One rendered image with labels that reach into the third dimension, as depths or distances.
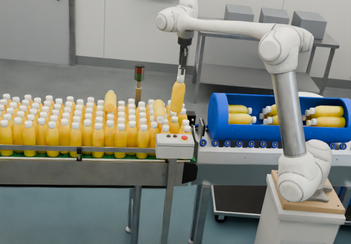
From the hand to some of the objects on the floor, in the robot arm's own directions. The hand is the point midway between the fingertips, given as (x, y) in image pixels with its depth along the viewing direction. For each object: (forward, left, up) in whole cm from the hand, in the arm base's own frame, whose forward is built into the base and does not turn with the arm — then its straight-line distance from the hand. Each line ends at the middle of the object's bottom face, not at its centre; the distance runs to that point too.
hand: (181, 72), depth 236 cm
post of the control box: (-11, -2, -142) cm, 143 cm away
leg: (+12, -28, -141) cm, 144 cm away
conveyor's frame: (+13, +65, -143) cm, 158 cm away
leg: (+19, -126, -138) cm, 188 cm away
